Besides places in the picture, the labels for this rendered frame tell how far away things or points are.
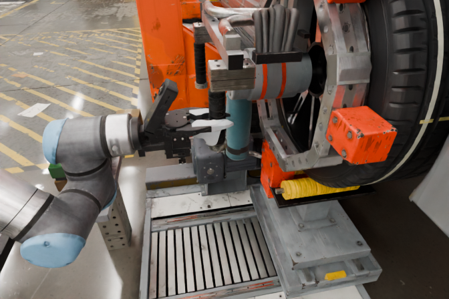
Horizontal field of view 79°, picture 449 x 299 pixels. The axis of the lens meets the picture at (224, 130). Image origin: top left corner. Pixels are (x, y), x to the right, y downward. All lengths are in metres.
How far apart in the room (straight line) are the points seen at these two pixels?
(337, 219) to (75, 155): 0.99
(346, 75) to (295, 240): 0.74
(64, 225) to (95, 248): 0.90
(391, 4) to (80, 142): 0.61
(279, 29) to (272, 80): 0.20
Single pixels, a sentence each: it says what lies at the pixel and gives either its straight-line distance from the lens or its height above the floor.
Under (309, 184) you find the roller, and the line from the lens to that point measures 0.89.
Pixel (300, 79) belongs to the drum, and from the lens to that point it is 0.74.
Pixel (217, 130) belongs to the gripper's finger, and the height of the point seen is 0.82.
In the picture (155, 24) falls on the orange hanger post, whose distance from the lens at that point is 1.14.
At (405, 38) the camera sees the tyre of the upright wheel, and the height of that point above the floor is 1.01.
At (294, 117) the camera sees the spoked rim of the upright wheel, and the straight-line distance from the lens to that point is 0.99.
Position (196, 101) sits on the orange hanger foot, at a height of 0.56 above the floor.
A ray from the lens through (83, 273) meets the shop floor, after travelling 1.42.
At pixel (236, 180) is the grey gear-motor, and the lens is 1.51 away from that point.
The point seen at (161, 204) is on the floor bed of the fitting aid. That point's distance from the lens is 1.44.
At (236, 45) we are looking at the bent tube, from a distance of 0.53.
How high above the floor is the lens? 1.14
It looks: 34 degrees down
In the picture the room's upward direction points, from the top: straight up
